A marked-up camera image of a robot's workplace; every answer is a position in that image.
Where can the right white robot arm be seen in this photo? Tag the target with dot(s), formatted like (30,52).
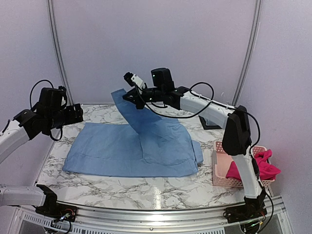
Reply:
(236,140)

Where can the light blue shirt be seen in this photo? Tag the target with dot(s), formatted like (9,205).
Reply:
(146,146)

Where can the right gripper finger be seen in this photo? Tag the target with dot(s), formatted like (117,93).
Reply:
(134,99)
(133,92)

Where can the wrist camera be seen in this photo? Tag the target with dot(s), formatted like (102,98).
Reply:
(53,99)
(134,80)

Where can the pink plastic laundry basket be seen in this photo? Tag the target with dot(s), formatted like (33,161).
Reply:
(221,165)

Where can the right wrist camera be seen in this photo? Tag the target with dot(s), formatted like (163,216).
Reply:
(134,80)

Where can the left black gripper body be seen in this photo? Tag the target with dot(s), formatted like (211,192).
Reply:
(56,120)

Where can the black tray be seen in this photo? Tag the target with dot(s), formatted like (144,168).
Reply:
(208,125)

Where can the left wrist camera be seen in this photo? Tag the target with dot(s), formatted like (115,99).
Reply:
(53,99)

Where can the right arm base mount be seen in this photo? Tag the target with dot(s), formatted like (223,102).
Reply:
(244,212)

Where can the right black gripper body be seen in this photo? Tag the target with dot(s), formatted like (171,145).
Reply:
(157,95)

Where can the aluminium frame post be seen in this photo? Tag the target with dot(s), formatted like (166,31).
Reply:
(249,52)
(57,49)

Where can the left aluminium frame post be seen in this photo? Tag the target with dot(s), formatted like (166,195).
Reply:
(57,49)

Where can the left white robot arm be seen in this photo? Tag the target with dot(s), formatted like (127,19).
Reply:
(24,127)

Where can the magenta red garment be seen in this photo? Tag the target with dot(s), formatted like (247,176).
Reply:
(267,171)

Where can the right aluminium frame post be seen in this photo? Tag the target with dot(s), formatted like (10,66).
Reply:
(249,52)

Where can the aluminium table front rail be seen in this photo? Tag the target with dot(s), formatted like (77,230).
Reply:
(211,220)

